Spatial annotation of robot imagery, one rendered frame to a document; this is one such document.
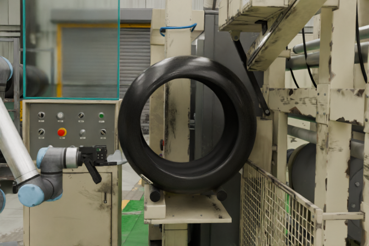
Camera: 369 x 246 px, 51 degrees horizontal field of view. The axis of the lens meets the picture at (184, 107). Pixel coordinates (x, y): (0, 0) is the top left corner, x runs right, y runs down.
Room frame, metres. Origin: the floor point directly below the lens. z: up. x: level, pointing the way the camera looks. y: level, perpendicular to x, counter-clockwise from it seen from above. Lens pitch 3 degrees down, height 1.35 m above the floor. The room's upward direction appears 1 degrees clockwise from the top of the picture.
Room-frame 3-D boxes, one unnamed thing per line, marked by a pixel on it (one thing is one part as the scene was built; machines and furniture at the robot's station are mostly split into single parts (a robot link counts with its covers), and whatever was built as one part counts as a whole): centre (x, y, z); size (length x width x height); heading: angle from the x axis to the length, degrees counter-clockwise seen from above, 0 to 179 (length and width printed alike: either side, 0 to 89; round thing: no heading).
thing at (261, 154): (2.01, -0.36, 1.05); 0.20 x 0.15 x 0.30; 6
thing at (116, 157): (1.65, 0.28, 1.04); 0.09 x 0.03 x 0.06; 96
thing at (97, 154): (1.65, 0.39, 1.05); 0.12 x 0.08 x 0.09; 96
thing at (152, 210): (1.74, 0.13, 0.84); 0.36 x 0.09 x 0.06; 6
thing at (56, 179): (1.62, 0.57, 0.93); 0.12 x 0.09 x 0.12; 173
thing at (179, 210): (1.76, -0.01, 0.80); 0.37 x 0.36 x 0.02; 96
